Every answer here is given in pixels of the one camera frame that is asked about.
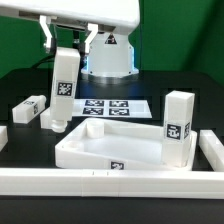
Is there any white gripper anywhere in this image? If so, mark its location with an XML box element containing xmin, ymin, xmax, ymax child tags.
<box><xmin>0</xmin><ymin>0</ymin><xmax>140</xmax><ymax>54</ymax></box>

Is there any white desk top tray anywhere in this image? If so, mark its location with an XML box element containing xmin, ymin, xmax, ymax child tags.
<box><xmin>55</xmin><ymin>118</ymin><xmax>197</xmax><ymax>171</ymax></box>

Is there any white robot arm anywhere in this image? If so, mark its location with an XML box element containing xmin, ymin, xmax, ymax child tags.
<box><xmin>0</xmin><ymin>0</ymin><xmax>140</xmax><ymax>79</ymax></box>

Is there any tag sheet on table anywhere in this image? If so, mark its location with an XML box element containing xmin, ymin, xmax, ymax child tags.
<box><xmin>72</xmin><ymin>99</ymin><xmax>152</xmax><ymax>118</ymax></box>

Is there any white left fence piece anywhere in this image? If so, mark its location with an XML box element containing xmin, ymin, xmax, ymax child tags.
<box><xmin>0</xmin><ymin>126</ymin><xmax>8</xmax><ymax>151</ymax></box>

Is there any white front fence bar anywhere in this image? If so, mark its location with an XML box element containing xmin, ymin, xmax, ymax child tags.
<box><xmin>0</xmin><ymin>168</ymin><xmax>224</xmax><ymax>199</ymax></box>

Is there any white fence bar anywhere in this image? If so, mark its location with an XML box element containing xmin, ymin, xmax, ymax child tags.
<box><xmin>0</xmin><ymin>168</ymin><xmax>224</xmax><ymax>199</ymax></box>
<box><xmin>199</xmin><ymin>130</ymin><xmax>224</xmax><ymax>172</ymax></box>

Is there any white right fence bar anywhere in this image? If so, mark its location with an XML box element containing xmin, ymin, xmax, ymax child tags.
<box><xmin>199</xmin><ymin>130</ymin><xmax>224</xmax><ymax>172</ymax></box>

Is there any black cable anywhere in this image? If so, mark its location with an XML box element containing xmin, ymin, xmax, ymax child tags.
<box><xmin>30</xmin><ymin>54</ymin><xmax>56</xmax><ymax>70</ymax></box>

